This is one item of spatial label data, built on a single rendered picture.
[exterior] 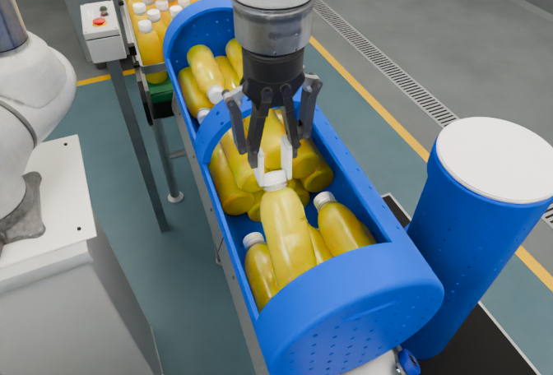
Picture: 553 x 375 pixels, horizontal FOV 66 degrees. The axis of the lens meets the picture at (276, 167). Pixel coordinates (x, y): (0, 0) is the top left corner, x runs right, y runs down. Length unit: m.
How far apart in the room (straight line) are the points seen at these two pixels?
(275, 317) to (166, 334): 1.33
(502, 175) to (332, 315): 0.61
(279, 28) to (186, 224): 1.78
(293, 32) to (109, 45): 0.99
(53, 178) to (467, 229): 0.95
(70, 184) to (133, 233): 1.18
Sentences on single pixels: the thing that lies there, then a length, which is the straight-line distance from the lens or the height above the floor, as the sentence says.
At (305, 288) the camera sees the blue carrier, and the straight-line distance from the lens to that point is 0.57.
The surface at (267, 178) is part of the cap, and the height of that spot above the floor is 1.24.
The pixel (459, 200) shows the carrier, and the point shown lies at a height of 0.99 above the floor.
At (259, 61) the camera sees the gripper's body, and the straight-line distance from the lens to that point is 0.50.
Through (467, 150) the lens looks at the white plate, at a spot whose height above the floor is 1.04.
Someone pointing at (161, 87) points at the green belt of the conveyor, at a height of 0.90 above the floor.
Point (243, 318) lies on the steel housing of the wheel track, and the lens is 0.94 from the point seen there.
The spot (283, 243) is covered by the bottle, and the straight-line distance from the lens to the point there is 0.65.
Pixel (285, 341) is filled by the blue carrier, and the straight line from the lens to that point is 0.59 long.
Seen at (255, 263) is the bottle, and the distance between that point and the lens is 0.75.
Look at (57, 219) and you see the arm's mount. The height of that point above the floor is 1.01.
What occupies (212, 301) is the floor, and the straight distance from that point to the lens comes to 1.94.
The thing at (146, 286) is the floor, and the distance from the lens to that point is 2.03.
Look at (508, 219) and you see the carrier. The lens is 1.06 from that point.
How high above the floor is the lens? 1.72
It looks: 46 degrees down
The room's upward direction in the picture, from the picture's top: straight up
